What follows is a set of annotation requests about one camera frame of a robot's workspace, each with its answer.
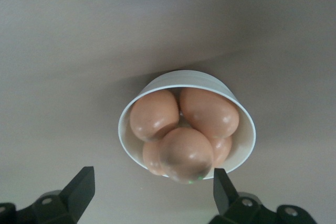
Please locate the white round bowl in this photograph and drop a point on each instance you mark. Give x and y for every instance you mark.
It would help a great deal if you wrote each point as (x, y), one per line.
(189, 79)

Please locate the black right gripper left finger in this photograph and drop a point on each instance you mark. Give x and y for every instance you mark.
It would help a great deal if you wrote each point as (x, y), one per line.
(65, 208)

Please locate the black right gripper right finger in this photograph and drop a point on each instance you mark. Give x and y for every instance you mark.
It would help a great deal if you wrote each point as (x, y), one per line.
(233, 208)

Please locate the light brown egg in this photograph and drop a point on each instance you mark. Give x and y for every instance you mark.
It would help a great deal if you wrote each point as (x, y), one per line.
(153, 113)
(210, 111)
(222, 150)
(151, 155)
(186, 153)

